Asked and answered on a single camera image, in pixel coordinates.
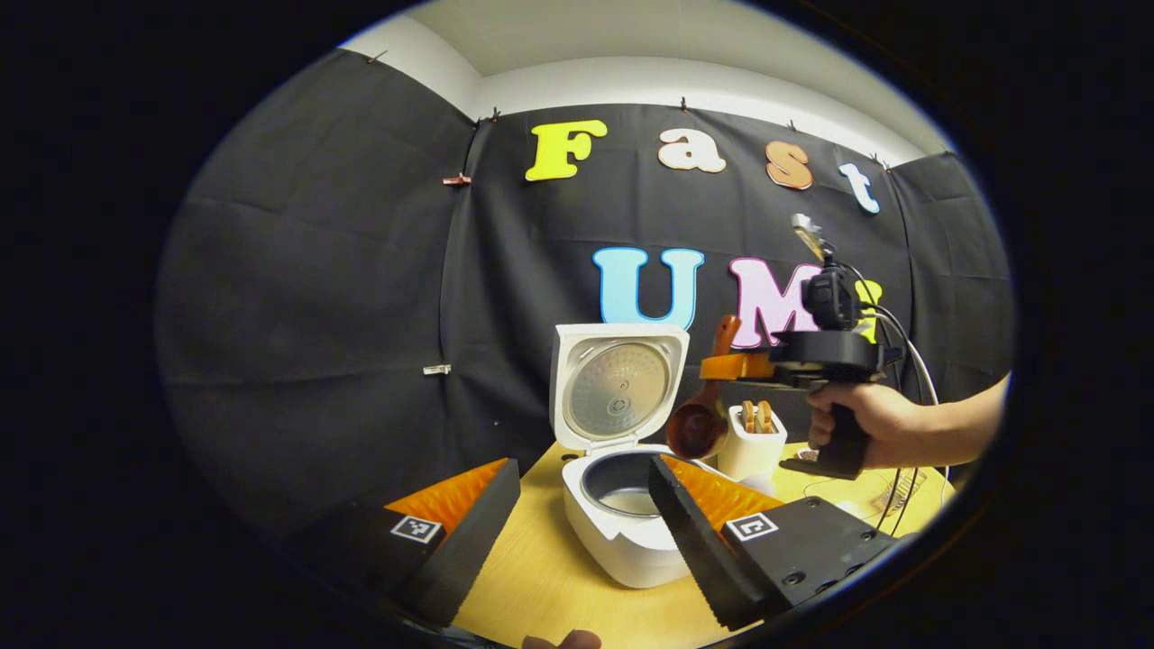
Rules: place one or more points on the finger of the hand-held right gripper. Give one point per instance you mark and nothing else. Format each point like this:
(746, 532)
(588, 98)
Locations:
(735, 366)

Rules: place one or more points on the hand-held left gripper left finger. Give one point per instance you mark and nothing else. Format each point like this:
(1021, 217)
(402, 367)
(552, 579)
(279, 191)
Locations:
(469, 541)

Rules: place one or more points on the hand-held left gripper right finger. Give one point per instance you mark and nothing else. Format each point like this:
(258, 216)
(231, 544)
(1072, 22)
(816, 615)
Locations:
(694, 550)

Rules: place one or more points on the white rice cooker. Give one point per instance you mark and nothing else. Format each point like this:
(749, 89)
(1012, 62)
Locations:
(622, 541)

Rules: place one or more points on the brown wooden spoon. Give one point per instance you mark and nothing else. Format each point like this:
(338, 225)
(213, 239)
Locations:
(696, 431)

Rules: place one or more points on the toast bread slice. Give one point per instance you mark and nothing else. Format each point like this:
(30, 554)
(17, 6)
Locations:
(765, 416)
(748, 417)

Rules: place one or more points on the white toaster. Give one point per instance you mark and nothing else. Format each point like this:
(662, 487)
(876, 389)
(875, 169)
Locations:
(748, 455)

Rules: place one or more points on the black backdrop cloth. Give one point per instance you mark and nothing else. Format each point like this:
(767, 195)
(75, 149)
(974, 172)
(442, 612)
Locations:
(315, 270)

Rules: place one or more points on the pink clip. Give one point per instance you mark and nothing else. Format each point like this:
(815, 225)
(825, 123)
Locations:
(456, 179)

